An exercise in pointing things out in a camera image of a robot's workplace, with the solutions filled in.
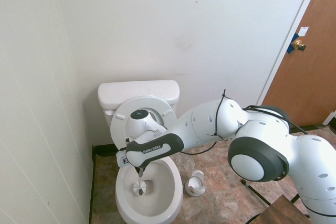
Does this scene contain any black power cable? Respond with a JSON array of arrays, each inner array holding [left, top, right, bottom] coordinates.
[[245, 212, 264, 224]]

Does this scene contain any brown wooden door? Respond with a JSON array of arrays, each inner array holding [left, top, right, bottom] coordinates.
[[262, 0, 336, 128]]

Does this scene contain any white grey toilet brush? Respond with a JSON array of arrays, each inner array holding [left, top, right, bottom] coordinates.
[[132, 167, 149, 196]]

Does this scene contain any blue tape strip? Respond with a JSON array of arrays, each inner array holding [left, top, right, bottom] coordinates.
[[287, 33, 301, 54]]

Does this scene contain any white toilet tank lid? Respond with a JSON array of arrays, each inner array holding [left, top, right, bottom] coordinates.
[[97, 80, 181, 110]]

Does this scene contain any white toilet seat cover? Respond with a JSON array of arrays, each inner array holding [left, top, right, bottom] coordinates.
[[151, 108, 165, 127]]

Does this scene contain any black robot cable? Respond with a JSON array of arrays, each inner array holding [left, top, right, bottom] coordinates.
[[181, 90, 309, 156]]

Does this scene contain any white toilet seat ring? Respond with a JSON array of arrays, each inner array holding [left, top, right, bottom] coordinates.
[[110, 95, 179, 157]]

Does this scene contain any brass door knob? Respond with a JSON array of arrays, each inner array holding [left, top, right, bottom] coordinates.
[[292, 39, 307, 52]]

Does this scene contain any dark wooden table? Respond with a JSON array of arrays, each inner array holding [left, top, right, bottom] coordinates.
[[259, 194, 316, 224]]

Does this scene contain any white door frame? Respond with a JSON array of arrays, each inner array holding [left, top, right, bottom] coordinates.
[[256, 0, 326, 107]]

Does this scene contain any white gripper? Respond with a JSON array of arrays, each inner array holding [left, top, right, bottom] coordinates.
[[117, 149, 148, 177]]

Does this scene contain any black baseboard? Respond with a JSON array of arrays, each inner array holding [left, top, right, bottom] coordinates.
[[93, 123, 331, 158], [88, 145, 96, 224]]

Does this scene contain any white toilet brush holder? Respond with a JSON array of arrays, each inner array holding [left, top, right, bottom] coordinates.
[[186, 170, 206, 197]]

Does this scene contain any white toilet bowl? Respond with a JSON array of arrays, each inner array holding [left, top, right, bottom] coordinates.
[[114, 154, 184, 224]]

